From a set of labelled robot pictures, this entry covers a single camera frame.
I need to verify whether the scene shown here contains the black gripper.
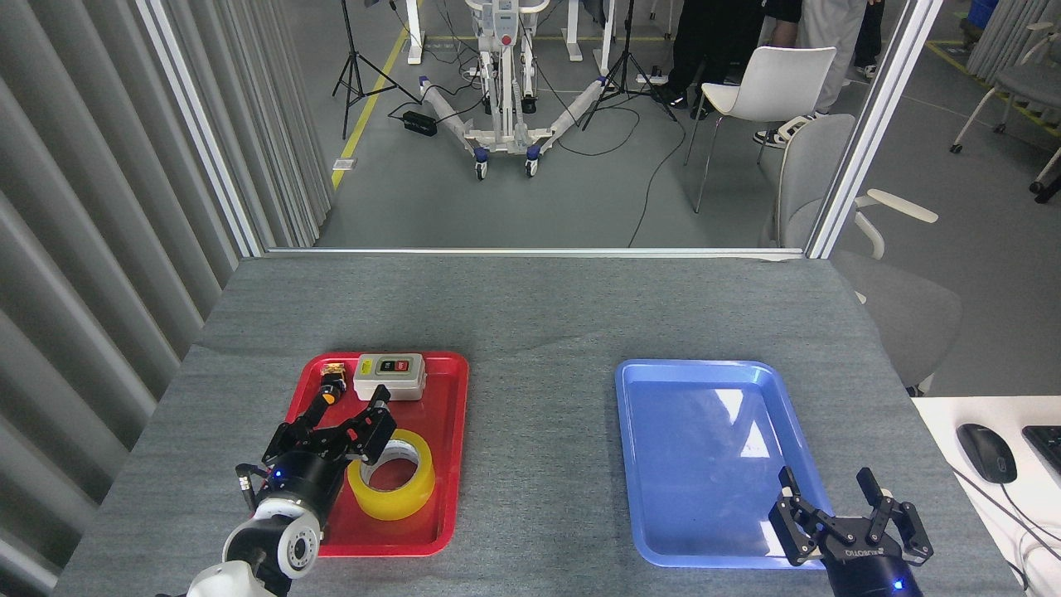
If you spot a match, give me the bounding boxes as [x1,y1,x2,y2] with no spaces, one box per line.
[768,466,934,597]
[259,383,398,524]

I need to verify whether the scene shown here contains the yellow tape roll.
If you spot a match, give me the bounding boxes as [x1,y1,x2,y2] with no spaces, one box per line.
[346,429,437,522]

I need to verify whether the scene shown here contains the yellow push button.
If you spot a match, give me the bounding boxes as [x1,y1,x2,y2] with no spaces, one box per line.
[320,362,349,407]

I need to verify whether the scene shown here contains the red plastic tray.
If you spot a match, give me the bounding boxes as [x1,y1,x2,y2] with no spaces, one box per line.
[245,352,470,557]

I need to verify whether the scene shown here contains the white desk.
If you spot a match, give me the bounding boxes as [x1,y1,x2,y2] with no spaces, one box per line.
[910,396,1061,597]

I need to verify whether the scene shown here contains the black computer mouse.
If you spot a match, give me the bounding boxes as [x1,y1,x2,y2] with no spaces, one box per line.
[957,423,1019,485]

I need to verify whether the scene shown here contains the blue plastic tray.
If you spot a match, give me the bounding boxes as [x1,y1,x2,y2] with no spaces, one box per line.
[614,358,842,570]

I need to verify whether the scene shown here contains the black keyboard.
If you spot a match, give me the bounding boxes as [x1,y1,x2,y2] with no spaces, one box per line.
[1022,425,1061,478]

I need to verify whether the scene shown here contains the grey office chair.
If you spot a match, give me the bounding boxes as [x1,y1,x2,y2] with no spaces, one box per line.
[760,114,964,397]

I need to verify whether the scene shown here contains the black tripod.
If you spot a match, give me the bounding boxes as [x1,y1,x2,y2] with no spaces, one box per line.
[332,0,419,140]
[580,0,679,132]

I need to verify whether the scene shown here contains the white stand on wheels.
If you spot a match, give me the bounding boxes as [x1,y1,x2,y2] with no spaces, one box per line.
[419,0,610,179]

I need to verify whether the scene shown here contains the white table leg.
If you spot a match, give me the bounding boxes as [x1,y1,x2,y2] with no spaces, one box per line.
[405,0,425,66]
[564,0,619,71]

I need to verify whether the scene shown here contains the white plastic chair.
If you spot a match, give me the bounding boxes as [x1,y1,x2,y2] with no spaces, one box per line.
[685,46,838,215]

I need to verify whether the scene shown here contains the grey chair with white legs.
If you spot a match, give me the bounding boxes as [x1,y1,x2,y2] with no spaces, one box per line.
[950,22,1061,155]

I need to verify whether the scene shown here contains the person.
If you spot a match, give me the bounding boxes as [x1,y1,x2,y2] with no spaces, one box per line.
[753,0,867,148]
[854,0,886,80]
[655,0,803,121]

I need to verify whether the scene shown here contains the white two-button switch box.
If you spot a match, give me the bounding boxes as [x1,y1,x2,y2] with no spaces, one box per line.
[353,354,429,402]

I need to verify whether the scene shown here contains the black mouse cable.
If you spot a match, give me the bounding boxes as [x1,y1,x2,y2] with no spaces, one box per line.
[949,464,1061,573]

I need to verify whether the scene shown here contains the silver frame rail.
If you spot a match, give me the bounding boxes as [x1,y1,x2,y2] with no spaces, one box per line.
[264,246,807,259]

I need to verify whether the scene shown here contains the silver frame post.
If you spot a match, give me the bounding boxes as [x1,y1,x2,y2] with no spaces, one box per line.
[806,0,946,260]
[135,0,266,258]

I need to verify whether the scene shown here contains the long black floor cable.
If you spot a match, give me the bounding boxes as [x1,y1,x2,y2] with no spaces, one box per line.
[627,112,690,248]

